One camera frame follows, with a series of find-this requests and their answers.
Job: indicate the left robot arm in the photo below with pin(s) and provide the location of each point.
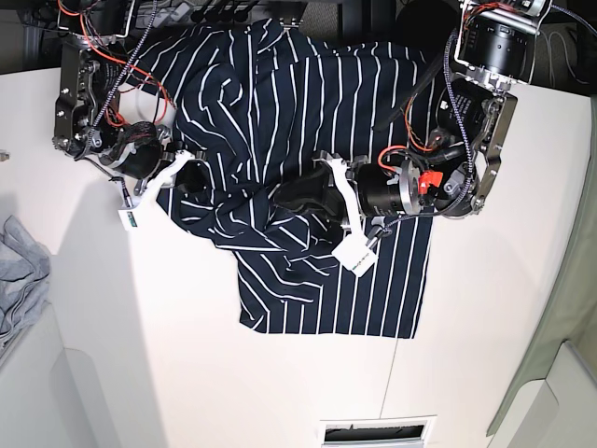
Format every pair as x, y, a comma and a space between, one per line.
456, 116

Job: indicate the aluminium frame post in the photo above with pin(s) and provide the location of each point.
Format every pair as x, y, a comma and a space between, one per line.
288, 13

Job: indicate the navy white striped t-shirt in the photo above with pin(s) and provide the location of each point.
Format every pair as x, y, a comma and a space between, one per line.
260, 104

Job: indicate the grey cloth pile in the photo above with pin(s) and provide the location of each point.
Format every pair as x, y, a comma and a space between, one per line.
25, 274

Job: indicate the white power strip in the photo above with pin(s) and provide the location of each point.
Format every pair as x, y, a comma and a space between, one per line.
177, 13

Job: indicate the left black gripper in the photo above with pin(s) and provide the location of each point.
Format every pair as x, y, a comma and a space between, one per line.
405, 189

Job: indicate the white vent slot frame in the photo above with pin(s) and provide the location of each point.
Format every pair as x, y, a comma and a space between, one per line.
382, 433

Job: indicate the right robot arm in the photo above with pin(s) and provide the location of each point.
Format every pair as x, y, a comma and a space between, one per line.
101, 60

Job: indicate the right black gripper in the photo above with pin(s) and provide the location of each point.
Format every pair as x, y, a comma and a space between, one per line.
140, 153

